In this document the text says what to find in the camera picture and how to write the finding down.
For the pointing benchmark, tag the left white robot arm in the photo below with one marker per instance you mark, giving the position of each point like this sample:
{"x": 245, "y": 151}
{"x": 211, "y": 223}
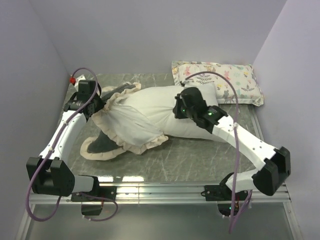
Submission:
{"x": 49, "y": 173}

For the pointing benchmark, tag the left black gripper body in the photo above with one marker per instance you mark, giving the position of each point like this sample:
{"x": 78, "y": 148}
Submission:
{"x": 98, "y": 103}

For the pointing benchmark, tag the grey pillowcase with cream trim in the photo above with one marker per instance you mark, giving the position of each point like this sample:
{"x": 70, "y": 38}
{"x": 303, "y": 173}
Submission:
{"x": 122, "y": 127}

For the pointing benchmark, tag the floral print pillow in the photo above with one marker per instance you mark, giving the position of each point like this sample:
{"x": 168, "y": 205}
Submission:
{"x": 228, "y": 79}

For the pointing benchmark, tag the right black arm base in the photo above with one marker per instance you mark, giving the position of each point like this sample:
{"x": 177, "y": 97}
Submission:
{"x": 219, "y": 193}

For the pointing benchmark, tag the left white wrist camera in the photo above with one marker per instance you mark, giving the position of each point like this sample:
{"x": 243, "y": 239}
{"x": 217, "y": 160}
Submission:
{"x": 75, "y": 80}

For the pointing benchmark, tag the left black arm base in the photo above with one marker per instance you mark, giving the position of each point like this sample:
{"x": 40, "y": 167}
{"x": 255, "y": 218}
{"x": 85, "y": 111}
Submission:
{"x": 92, "y": 202}

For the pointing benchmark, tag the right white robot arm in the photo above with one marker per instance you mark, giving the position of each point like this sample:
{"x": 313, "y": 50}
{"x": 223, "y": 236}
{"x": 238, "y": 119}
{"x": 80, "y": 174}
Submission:
{"x": 272, "y": 165}

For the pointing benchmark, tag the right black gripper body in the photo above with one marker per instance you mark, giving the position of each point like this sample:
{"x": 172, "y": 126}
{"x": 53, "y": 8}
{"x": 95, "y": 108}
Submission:
{"x": 182, "y": 111}

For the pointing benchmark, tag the aluminium mounting rail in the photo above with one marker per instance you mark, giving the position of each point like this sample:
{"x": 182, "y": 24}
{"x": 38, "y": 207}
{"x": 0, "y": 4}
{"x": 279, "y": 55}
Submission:
{"x": 136, "y": 191}

